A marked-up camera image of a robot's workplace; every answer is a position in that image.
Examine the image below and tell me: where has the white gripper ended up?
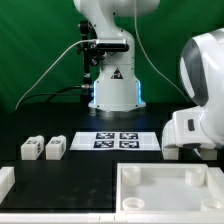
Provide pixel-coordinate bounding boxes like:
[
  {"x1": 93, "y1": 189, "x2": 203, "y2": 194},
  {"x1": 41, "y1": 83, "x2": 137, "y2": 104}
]
[{"x1": 162, "y1": 107, "x2": 224, "y2": 150}]

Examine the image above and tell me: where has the white square tabletop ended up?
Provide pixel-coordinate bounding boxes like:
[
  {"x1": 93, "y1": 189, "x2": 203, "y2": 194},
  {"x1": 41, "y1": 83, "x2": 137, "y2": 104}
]
[{"x1": 116, "y1": 163, "x2": 224, "y2": 213}]

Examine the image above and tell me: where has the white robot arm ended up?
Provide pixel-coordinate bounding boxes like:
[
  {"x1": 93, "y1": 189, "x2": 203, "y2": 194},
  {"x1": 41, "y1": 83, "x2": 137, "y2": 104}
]
[{"x1": 73, "y1": 0, "x2": 224, "y2": 149}]

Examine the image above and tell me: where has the white sheet with AprilTags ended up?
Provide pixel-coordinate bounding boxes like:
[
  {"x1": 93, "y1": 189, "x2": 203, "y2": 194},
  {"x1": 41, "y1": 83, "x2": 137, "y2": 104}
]
[{"x1": 70, "y1": 132, "x2": 160, "y2": 151}]

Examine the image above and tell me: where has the white L-shaped obstacle fence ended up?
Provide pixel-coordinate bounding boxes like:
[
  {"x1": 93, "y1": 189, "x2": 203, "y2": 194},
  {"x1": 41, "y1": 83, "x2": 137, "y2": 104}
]
[{"x1": 0, "y1": 166, "x2": 224, "y2": 224}]

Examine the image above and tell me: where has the black cable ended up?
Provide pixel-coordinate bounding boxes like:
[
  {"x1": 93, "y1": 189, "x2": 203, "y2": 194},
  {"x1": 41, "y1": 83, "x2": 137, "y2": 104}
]
[{"x1": 19, "y1": 84, "x2": 94, "y2": 105}]

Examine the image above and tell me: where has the black camera stand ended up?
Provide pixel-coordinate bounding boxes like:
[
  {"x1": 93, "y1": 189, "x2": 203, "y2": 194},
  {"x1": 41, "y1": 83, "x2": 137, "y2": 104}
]
[{"x1": 76, "y1": 20, "x2": 104, "y2": 84}]

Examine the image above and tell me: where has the white cable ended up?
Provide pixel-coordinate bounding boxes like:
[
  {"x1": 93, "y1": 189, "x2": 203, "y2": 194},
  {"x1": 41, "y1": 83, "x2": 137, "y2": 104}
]
[{"x1": 14, "y1": 38, "x2": 98, "y2": 111}]

